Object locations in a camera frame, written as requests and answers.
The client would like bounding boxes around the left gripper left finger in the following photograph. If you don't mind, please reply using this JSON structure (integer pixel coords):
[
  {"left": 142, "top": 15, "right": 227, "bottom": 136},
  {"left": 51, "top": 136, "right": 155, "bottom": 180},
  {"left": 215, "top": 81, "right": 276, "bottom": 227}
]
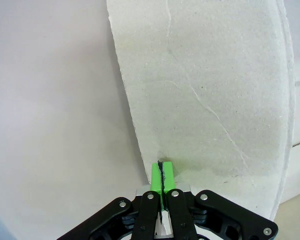
[{"left": 56, "top": 161, "right": 164, "bottom": 240}]

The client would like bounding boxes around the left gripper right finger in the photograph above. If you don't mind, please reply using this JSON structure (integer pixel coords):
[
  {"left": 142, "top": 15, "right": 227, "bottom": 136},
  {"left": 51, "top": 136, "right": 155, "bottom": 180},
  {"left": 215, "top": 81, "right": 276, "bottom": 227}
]
[{"left": 161, "top": 161, "right": 280, "bottom": 240}]

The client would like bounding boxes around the brown cardboard box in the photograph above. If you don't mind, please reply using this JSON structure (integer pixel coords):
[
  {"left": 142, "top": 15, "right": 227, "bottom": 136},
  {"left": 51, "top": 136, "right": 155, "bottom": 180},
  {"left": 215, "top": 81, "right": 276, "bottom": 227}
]
[{"left": 105, "top": 0, "right": 297, "bottom": 221}]

